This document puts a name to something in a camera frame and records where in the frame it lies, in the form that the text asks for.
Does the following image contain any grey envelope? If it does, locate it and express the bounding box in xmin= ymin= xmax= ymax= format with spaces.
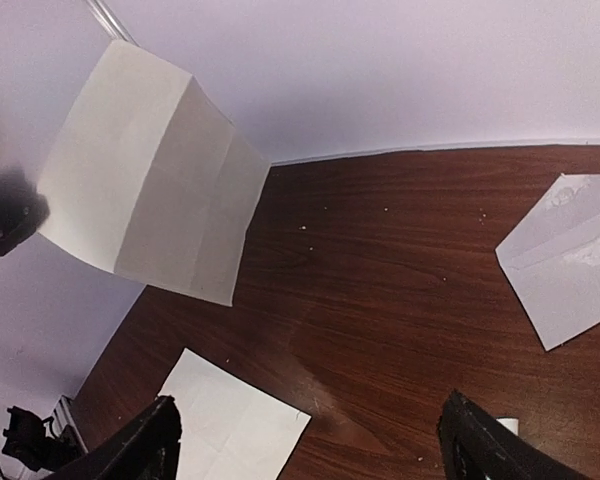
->
xmin=495 ymin=174 xmax=600 ymax=351

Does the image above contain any white green glue stick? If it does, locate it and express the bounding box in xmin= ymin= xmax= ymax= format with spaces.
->
xmin=496 ymin=417 xmax=519 ymax=436

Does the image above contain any lower white paper sheet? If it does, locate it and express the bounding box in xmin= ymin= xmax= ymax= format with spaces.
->
xmin=159 ymin=349 xmax=311 ymax=480

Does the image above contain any white letter sheet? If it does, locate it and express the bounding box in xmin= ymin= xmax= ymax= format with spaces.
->
xmin=38 ymin=40 xmax=270 ymax=306

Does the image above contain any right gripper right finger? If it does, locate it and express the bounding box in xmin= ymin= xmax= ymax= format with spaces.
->
xmin=437 ymin=390 xmax=586 ymax=480

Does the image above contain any left aluminium frame post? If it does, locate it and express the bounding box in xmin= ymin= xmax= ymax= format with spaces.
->
xmin=84 ymin=0 xmax=138 ymax=46

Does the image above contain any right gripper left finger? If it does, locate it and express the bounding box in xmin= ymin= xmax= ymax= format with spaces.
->
xmin=48 ymin=396 xmax=182 ymax=480

